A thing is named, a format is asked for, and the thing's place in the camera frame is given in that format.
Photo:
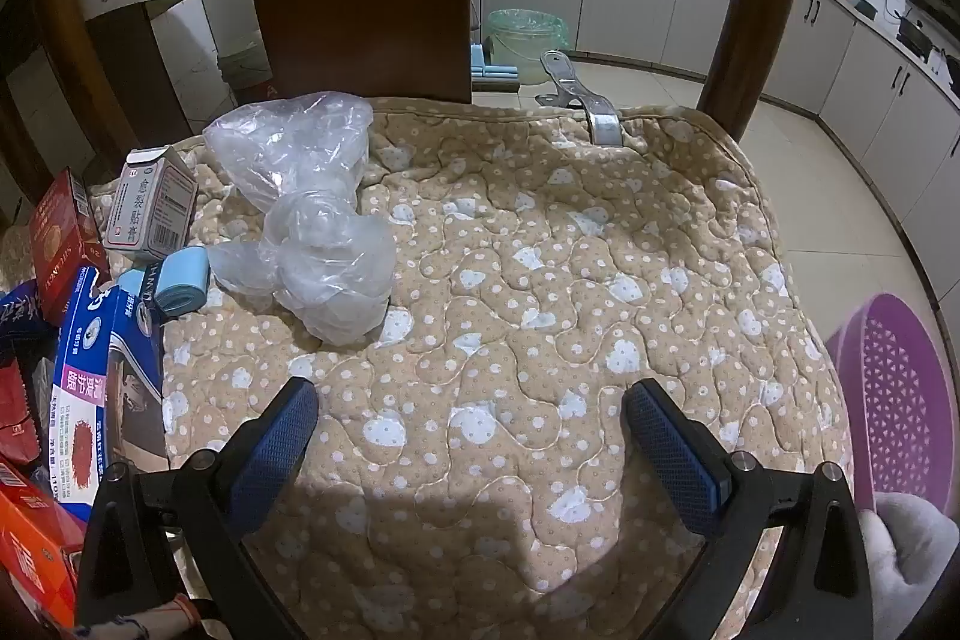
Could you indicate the blue snack packet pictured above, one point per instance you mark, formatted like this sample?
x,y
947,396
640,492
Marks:
x,y
22,317

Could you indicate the clear plastic bag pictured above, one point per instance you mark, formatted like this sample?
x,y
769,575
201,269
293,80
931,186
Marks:
x,y
315,250

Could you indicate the red cardboard box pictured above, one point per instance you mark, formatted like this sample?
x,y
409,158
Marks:
x,y
64,242

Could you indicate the white medicine box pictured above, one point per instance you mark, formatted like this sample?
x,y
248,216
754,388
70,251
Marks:
x,y
150,212

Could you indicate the person's right hand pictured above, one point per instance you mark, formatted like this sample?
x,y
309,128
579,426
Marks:
x,y
911,557

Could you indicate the beige quilted heart-print blanket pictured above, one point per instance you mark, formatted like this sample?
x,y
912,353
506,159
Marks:
x,y
525,250

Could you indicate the mop with blue head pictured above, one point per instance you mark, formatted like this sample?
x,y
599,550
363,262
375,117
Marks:
x,y
493,68

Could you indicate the light blue tape roll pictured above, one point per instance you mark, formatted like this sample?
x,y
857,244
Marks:
x,y
184,280

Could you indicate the red snack packet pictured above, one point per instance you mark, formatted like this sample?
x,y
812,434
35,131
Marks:
x,y
15,415

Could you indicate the metal clamp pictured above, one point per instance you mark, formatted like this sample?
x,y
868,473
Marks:
x,y
592,100

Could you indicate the wooden chair back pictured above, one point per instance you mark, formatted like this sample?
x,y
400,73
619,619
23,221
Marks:
x,y
135,78

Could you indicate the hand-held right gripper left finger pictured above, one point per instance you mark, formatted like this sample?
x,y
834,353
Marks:
x,y
274,452

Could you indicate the blue cardboard box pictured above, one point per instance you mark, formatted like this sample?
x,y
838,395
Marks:
x,y
82,370

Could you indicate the bucket with green liner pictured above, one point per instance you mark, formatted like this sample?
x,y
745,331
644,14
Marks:
x,y
525,40

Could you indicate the orange cardboard box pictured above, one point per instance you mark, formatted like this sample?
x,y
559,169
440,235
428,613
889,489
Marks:
x,y
34,542

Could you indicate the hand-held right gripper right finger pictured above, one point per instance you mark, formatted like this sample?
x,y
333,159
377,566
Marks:
x,y
675,460

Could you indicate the purple plastic basket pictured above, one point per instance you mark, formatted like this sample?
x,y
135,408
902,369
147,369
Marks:
x,y
900,400

